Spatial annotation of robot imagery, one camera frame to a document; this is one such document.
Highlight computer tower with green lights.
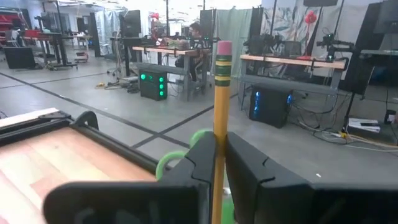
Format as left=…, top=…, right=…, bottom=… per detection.
left=139, top=68, right=169, bottom=101

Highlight person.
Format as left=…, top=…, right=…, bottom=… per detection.
left=175, top=21, right=212, bottom=83

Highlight black aluminium table frame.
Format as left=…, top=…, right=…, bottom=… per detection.
left=0, top=110, right=172, bottom=178

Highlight green-handled scissors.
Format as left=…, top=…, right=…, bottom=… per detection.
left=155, top=128, right=215, bottom=182

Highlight computer tower with blue lights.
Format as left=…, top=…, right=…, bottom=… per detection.
left=248, top=86, right=294, bottom=129

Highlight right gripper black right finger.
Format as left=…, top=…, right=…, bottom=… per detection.
left=225, top=132, right=398, bottom=224

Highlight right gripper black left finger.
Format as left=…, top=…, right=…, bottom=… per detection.
left=42, top=131, right=217, bottom=224

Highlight red standing fan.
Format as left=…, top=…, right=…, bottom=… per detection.
left=297, top=11, right=318, bottom=60

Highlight yellow pencil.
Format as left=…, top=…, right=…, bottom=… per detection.
left=211, top=40, right=233, bottom=224

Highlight grey-green curtain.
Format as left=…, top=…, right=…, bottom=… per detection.
left=213, top=7, right=253, bottom=78

